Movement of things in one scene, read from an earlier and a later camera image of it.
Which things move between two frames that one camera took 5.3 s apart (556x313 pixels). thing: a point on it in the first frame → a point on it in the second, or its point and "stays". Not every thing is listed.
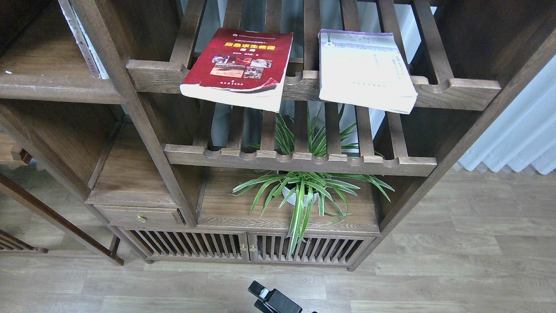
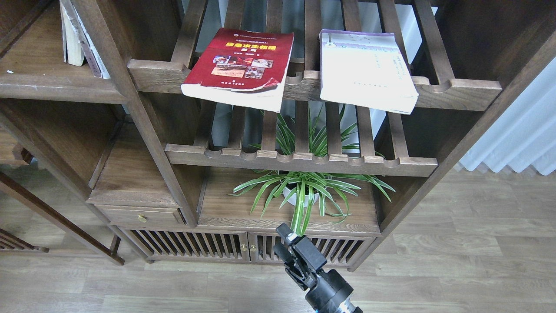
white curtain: (524, 134) stays
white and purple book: (367, 69) stays
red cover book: (242, 68) stays
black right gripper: (276, 302) → (328, 292)
